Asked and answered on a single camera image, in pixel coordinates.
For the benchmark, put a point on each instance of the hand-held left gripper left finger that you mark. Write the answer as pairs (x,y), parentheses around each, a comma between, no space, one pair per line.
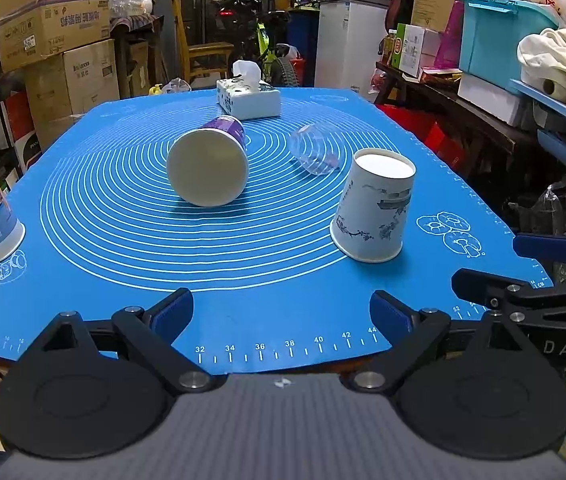
(173,312)

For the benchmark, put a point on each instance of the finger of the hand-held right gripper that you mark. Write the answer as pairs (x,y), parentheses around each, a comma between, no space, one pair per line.
(545,247)
(483,285)

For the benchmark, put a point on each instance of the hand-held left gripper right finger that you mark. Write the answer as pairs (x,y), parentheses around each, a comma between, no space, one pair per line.
(390,316)

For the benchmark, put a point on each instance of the purple paper cup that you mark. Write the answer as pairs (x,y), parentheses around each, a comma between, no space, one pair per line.
(208,170)

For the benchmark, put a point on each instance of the white ink-painting paper cup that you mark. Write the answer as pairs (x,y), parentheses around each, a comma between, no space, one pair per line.
(373,210)

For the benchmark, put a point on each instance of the clear plastic cup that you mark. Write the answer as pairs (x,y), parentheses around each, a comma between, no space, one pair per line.
(315,152)

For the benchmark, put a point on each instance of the blue silicone baking mat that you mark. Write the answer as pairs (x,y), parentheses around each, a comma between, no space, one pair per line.
(263,260)

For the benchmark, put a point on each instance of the white foam box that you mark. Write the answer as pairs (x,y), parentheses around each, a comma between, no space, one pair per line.
(490,97)

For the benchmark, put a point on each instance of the red bag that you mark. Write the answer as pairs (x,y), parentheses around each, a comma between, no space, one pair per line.
(428,135)

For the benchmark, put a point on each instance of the dark wooden side table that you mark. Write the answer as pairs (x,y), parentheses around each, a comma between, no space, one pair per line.
(463,110)

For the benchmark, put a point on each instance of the white cloth bundle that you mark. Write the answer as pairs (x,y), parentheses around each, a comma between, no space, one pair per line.
(550,52)

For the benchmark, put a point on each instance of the teal plastic storage bin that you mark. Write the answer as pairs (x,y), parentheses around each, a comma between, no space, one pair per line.
(498,40)

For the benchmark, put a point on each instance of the white tissue box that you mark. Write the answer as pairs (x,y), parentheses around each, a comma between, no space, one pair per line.
(249,102)

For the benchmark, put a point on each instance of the pink bag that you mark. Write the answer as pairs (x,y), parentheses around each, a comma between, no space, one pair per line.
(450,40)

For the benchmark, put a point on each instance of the green and white carton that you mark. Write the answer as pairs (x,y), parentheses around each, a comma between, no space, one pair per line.
(415,50)

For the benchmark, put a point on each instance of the large plain cardboard box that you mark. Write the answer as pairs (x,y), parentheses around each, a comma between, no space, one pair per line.
(78,85)

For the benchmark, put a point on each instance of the yellow oil bottle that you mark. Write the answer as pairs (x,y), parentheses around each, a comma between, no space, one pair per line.
(389,47)

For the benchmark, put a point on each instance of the wooden chair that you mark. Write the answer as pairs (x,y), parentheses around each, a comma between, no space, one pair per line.
(203,55)

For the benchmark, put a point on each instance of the white chest freezer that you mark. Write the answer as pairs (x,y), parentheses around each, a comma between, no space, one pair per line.
(348,45)

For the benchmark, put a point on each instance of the black bicycle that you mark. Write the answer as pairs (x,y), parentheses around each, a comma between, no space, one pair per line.
(263,25)

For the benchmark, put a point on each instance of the open cardboard box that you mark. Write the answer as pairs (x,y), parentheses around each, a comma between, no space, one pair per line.
(48,25)

